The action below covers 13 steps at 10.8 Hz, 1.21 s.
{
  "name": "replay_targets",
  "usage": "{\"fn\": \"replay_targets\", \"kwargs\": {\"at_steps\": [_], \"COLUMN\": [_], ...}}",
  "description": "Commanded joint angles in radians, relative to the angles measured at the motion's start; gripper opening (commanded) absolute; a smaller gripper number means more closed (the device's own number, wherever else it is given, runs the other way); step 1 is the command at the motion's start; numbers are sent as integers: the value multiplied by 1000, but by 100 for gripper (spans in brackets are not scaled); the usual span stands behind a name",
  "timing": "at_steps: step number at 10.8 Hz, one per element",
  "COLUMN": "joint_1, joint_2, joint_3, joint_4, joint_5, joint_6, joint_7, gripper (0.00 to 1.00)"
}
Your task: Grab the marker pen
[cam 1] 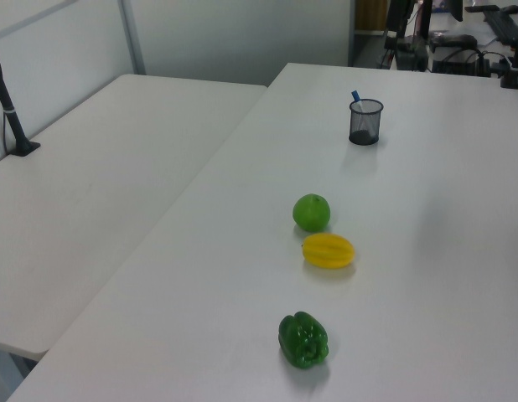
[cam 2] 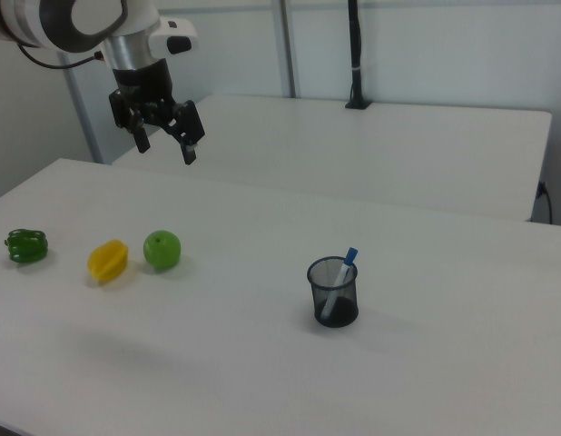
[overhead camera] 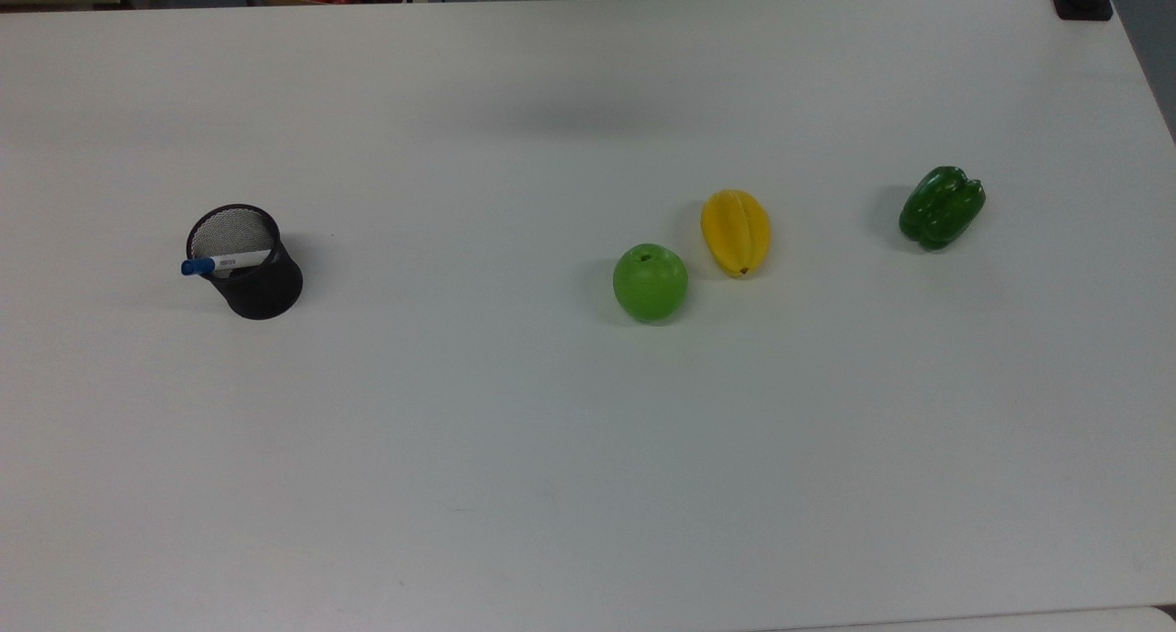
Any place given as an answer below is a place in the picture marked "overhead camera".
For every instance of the white marker pen blue cap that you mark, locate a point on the white marker pen blue cap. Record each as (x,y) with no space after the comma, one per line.
(237,261)

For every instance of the black mesh pen cup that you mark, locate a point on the black mesh pen cup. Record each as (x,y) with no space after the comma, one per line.
(262,287)

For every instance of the green apple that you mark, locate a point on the green apple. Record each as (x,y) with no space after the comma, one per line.
(650,283)

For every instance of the yellow starfruit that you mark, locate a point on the yellow starfruit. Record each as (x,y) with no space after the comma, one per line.
(735,232)

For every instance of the green bell pepper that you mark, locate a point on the green bell pepper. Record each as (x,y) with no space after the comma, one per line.
(942,208)

